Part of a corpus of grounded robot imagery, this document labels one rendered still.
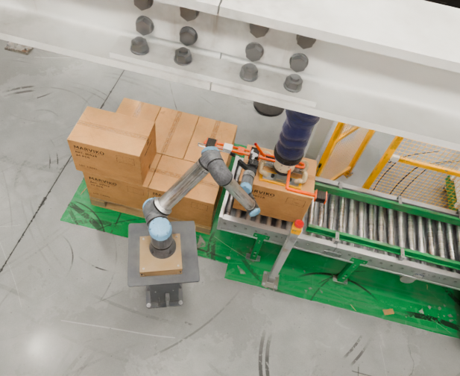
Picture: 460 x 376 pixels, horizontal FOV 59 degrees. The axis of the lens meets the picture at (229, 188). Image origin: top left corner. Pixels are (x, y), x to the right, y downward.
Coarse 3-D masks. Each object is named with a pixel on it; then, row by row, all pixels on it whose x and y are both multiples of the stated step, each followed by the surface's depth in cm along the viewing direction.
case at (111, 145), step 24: (96, 120) 336; (120, 120) 339; (144, 120) 342; (72, 144) 324; (96, 144) 321; (120, 144) 324; (144, 144) 327; (96, 168) 344; (120, 168) 337; (144, 168) 343
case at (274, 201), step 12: (264, 168) 326; (312, 168) 333; (240, 180) 317; (312, 180) 325; (252, 192) 325; (264, 192) 322; (276, 192) 318; (288, 192) 315; (312, 192) 318; (240, 204) 342; (264, 204) 335; (276, 204) 331; (288, 204) 328; (300, 204) 324; (276, 216) 345; (288, 216) 342; (300, 216) 338
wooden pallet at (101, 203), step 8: (96, 200) 388; (112, 208) 395; (120, 208) 396; (128, 208) 397; (136, 208) 384; (216, 208) 398; (144, 216) 393; (168, 216) 383; (200, 232) 393; (208, 232) 389
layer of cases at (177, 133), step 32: (160, 128) 393; (192, 128) 398; (224, 128) 403; (160, 160) 370; (192, 160) 374; (224, 160) 379; (96, 192) 377; (128, 192) 365; (160, 192) 353; (192, 192) 354
